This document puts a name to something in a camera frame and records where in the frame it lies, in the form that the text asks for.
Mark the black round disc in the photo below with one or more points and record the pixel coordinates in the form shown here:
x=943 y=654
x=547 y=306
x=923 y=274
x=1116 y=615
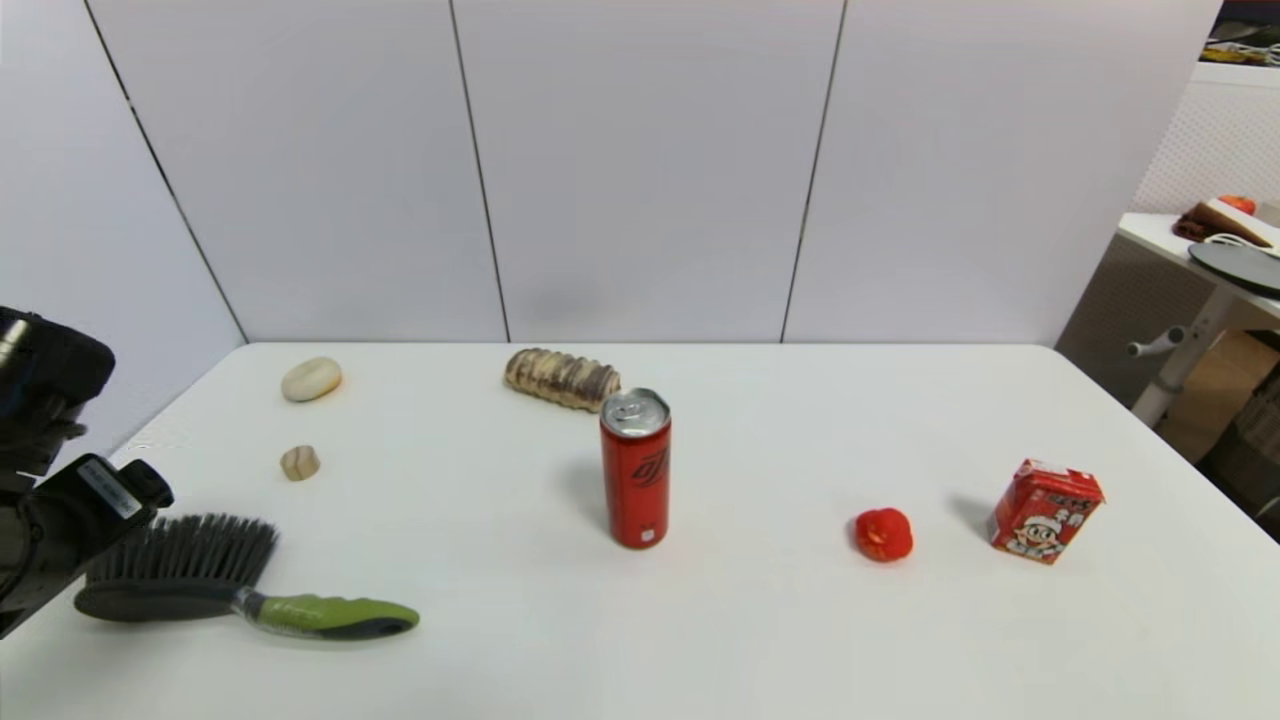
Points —
x=1240 y=268

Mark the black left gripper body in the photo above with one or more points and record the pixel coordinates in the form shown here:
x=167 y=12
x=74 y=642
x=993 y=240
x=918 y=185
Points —
x=40 y=560

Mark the white side table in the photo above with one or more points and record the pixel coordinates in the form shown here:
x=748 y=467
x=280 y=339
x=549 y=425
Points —
x=1190 y=345

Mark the red cartoon drink carton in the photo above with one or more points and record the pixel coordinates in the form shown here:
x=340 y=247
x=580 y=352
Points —
x=1045 y=512

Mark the cluttered shelf with yellow items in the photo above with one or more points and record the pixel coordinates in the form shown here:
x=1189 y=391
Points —
x=1245 y=45

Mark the red toy tomato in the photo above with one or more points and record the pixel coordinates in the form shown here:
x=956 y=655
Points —
x=884 y=535

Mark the small red fruit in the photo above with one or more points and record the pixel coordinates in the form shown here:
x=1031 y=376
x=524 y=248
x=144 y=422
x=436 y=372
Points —
x=1237 y=204

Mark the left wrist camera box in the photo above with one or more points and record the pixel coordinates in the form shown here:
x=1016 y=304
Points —
x=120 y=485

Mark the brown striped bread roll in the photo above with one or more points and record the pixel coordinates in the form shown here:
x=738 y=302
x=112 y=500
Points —
x=560 y=378

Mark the pale oval bun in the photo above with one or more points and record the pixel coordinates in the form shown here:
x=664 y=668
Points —
x=311 y=379

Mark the red soda can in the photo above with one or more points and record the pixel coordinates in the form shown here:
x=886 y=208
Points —
x=636 y=480

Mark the brown cardboard box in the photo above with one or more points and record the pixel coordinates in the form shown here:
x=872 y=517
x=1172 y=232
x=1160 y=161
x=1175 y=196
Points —
x=1225 y=385

